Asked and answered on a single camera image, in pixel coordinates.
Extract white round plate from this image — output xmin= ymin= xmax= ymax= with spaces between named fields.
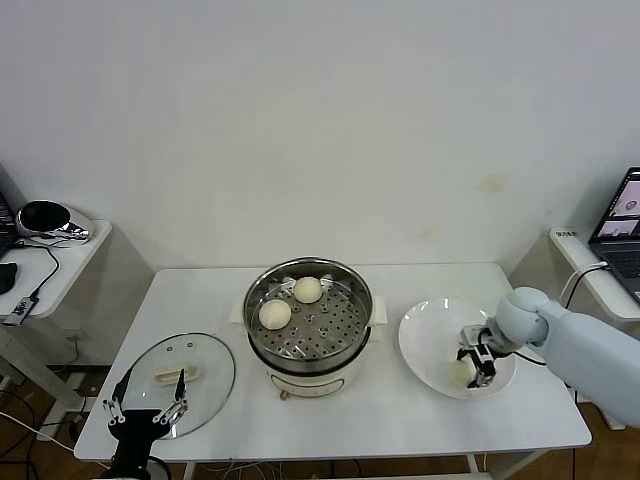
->
xmin=398 ymin=297 xmax=517 ymax=400

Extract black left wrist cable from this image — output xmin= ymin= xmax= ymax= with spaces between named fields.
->
xmin=148 ymin=453 xmax=172 ymax=480

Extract white floor cable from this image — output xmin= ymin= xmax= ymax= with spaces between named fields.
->
xmin=0 ymin=410 xmax=116 ymax=469

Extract stainless steel steamer basket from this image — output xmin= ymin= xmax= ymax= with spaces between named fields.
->
xmin=243 ymin=257 xmax=375 ymax=374

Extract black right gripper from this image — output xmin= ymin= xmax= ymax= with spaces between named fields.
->
xmin=454 ymin=324 xmax=503 ymax=390

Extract black device cable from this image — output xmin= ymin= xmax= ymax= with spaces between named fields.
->
xmin=14 ymin=239 xmax=60 ymax=301

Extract white electric cooker pot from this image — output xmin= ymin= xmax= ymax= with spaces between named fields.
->
xmin=228 ymin=293 xmax=390 ymax=402

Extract small grey usb hub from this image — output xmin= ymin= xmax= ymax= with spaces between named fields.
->
xmin=3 ymin=294 xmax=40 ymax=326

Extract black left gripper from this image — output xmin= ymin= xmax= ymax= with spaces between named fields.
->
xmin=101 ymin=368 xmax=190 ymax=466

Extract white and black charger cable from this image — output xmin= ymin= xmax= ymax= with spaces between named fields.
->
xmin=558 ymin=262 xmax=612 ymax=311

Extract chrome and black device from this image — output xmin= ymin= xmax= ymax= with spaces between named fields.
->
xmin=16 ymin=198 xmax=97 ymax=246

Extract open grey laptop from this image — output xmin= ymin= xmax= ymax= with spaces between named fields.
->
xmin=588 ymin=167 xmax=640 ymax=305

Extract black floor cable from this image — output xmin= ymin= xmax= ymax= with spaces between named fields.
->
xmin=0 ymin=387 xmax=46 ymax=441

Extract glass lid with white handle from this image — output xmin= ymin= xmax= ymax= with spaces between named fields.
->
xmin=119 ymin=331 xmax=237 ymax=440

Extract white steamed baozi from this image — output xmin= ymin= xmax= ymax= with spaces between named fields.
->
xmin=446 ymin=360 xmax=476 ymax=389
xmin=293 ymin=276 xmax=324 ymax=305
xmin=258 ymin=298 xmax=293 ymax=331

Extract white side table with device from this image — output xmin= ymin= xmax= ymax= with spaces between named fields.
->
xmin=0 ymin=218 xmax=155 ymax=416

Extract black computer mouse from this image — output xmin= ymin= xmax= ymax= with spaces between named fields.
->
xmin=0 ymin=261 xmax=19 ymax=295

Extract dark laptop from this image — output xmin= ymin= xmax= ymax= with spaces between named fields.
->
xmin=0 ymin=162 xmax=24 ymax=256

